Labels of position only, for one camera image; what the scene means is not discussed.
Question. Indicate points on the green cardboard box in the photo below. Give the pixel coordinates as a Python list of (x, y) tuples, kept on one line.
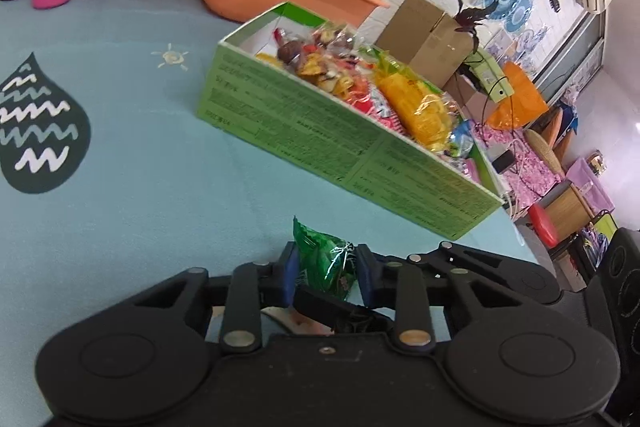
[(310, 132)]

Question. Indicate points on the teal printed tablecloth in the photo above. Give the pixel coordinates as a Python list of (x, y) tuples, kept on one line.
[(150, 132)]

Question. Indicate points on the red stool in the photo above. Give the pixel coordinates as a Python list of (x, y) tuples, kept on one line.
[(544, 224)]

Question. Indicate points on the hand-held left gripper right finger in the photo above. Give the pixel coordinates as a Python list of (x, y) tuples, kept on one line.
[(366, 279)]

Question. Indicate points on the green snack packet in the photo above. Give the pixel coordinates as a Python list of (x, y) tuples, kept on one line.
[(322, 257)]

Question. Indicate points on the dark purple plant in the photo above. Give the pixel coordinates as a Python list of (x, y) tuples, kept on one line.
[(472, 19)]

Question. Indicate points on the black wall ornament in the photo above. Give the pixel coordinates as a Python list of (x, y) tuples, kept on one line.
[(554, 1)]

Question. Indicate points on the small cardboard box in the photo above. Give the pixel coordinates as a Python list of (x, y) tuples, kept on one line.
[(465, 94)]

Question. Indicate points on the purple cloth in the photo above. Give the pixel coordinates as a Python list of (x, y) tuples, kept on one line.
[(592, 184)]

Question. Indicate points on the pink floral cloth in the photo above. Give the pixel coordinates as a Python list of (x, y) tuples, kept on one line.
[(535, 184)]

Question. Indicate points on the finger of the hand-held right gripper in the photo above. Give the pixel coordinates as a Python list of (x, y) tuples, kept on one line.
[(330, 309), (475, 263)]

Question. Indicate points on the light green box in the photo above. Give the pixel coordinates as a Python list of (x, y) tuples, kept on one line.
[(492, 74)]

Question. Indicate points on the grey window frame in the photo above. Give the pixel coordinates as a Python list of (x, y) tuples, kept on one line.
[(575, 57)]

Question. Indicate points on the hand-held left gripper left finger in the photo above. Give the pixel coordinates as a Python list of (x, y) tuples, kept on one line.
[(290, 274)]

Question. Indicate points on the orange bag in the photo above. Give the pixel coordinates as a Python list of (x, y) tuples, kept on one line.
[(520, 99)]

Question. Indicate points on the large cardboard box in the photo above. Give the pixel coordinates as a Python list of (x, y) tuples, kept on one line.
[(420, 37)]

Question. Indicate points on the pile of snack packets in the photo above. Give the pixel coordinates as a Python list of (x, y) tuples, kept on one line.
[(350, 77)]

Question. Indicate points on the black device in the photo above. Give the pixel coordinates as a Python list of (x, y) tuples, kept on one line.
[(504, 161)]

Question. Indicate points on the woven straw hat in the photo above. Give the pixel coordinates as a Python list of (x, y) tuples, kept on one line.
[(544, 152)]

